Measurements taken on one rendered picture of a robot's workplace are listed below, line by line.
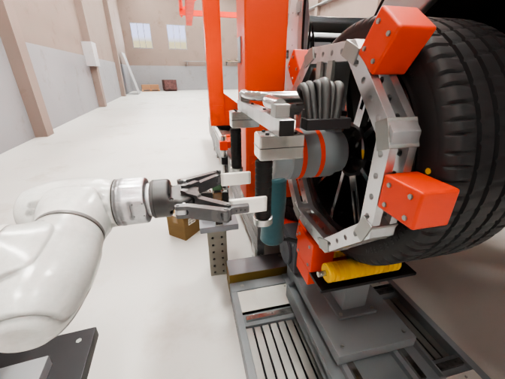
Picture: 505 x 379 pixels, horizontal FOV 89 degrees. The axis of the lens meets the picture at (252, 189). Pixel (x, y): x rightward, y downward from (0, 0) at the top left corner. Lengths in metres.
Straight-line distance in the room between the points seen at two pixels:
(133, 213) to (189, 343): 0.89
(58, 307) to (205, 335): 0.98
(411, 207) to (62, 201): 0.56
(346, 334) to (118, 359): 0.91
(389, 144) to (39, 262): 0.55
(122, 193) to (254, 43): 0.75
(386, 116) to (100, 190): 0.52
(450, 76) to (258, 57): 0.66
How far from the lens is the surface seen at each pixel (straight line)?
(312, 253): 0.85
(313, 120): 0.49
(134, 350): 1.36
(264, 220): 0.56
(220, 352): 1.27
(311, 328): 1.16
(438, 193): 0.50
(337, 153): 0.71
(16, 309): 0.39
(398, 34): 0.55
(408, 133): 0.54
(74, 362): 1.02
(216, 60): 2.97
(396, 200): 0.52
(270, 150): 0.49
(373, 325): 1.13
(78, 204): 0.49
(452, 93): 0.57
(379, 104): 0.55
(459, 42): 0.68
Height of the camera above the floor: 1.05
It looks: 24 degrees down
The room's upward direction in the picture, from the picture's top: straight up
